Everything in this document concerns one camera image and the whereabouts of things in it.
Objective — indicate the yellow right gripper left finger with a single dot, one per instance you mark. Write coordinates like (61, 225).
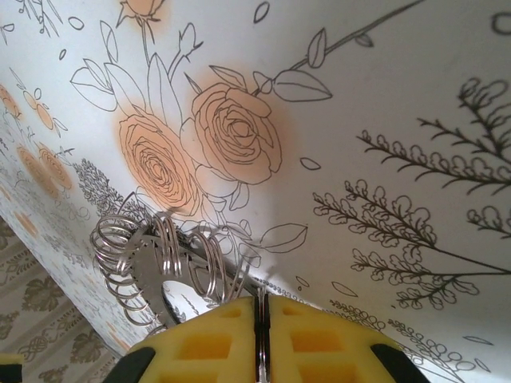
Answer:
(199, 343)

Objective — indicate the floral patterned table cover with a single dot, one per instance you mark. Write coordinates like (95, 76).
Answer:
(319, 119)

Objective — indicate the large silver split keyring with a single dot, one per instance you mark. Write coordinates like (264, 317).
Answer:
(262, 331)

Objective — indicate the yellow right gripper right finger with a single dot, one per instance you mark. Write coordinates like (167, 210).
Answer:
(327, 343)

